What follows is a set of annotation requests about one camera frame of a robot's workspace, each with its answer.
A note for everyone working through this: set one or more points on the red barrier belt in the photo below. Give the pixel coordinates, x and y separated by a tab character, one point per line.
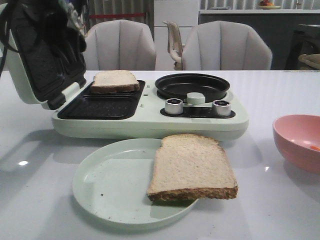
118	16

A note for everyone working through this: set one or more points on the pink bowl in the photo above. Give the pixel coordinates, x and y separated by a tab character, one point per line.
297	138

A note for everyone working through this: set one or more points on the green pan handle knob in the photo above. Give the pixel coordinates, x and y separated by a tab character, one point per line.
195	98

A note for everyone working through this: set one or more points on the silver control knob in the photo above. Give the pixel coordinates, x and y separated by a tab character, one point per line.
174	106
221	108

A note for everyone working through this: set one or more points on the white refrigerator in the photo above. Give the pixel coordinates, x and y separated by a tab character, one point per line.
182	12

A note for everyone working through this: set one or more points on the beige office chair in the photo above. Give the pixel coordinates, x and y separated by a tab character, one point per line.
174	44

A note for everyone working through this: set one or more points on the black round frying pan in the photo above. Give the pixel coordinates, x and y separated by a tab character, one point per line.
180	84

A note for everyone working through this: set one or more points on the green breakfast maker lid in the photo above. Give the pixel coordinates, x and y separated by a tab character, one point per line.
48	74

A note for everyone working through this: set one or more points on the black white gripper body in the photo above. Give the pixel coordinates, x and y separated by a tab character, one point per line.
51	17

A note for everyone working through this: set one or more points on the fruit plate on counter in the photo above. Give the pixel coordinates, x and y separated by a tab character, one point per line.
268	5

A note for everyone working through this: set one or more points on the beige curtain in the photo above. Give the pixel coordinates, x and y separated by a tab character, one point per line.
105	7

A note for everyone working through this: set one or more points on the green breakfast maker base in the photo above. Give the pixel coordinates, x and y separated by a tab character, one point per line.
142	114

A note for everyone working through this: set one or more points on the grey kitchen counter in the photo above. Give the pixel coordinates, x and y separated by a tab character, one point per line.
288	33

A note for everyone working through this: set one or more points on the light green round plate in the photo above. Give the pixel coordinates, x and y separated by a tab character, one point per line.
111	184

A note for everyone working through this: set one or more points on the right silver control knob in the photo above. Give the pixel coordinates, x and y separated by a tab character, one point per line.
221	108

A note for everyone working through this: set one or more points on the left silver control knob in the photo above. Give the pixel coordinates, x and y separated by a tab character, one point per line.
174	106

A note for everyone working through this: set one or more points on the grey upholstered chair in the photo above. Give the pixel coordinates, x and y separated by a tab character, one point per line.
225	46
120	45

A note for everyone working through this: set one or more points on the left grey upholstered chair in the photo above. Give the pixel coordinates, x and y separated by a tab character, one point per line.
120	45

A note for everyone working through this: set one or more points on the right grey upholstered chair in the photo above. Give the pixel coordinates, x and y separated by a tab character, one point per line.
225	46

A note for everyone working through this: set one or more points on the white bread slice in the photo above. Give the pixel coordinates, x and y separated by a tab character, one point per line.
114	81
190	167

